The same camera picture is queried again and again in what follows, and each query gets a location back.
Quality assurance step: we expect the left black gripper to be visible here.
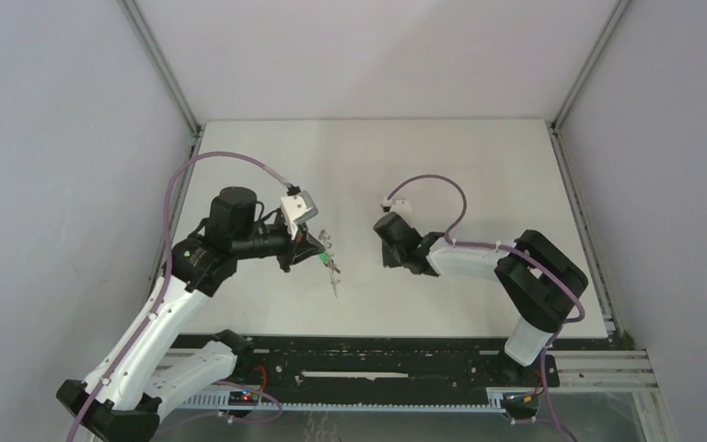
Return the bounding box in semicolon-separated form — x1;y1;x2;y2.
233;215;324;272

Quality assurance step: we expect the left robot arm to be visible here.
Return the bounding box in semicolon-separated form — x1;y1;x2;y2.
56;186;323;441

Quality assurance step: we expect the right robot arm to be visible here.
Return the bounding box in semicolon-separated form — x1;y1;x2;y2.
374;212;589;385

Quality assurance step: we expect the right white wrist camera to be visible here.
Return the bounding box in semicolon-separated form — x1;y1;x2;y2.
381;198;412;225

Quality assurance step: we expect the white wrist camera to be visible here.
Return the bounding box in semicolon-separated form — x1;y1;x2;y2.
381;198;412;225
280;185;319;239

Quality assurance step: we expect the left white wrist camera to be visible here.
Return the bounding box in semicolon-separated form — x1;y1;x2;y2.
280;185;319;239

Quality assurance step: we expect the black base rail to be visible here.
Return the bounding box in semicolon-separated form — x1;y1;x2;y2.
173;333;559;407

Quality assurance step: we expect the white cable duct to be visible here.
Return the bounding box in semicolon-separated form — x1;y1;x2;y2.
177;389;505;413

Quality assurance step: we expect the left aluminium frame post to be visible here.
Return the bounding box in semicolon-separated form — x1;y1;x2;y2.
118;0;202;137

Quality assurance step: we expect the aluminium frame post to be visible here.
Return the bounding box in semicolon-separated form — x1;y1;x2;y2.
551;0;633;133
118;0;202;137

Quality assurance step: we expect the right aluminium frame post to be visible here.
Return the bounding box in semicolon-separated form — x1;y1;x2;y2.
551;0;633;133

